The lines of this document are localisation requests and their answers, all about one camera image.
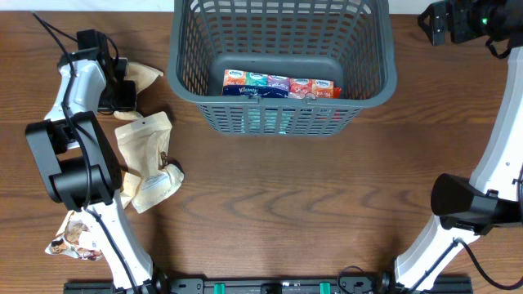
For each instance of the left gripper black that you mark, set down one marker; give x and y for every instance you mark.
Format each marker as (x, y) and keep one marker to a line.
(130, 95)

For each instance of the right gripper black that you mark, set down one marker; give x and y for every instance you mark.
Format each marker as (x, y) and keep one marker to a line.
(461, 11)

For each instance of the beige paper pouch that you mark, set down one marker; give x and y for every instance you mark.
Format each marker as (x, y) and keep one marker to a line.
(150, 177)
(143, 76)

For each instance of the grey plastic basket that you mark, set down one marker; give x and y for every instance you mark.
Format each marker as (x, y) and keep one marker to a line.
(348, 42)

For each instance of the colourful tissue multipack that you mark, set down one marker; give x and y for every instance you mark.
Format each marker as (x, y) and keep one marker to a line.
(244, 83)

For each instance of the orange pasta package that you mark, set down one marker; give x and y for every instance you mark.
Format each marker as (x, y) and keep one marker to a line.
(337, 91)

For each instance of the mint green wipes packet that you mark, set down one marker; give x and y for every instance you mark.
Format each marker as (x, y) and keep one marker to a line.
(269, 121)

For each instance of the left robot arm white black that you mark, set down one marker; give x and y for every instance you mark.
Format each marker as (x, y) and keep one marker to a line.
(80, 169)

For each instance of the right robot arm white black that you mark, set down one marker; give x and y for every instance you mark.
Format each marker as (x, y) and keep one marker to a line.
(464, 209)

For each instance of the brown labelled snack pouch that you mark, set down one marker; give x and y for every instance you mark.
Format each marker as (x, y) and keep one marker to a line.
(75, 239)

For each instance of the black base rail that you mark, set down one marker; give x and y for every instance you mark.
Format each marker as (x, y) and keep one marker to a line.
(269, 286)

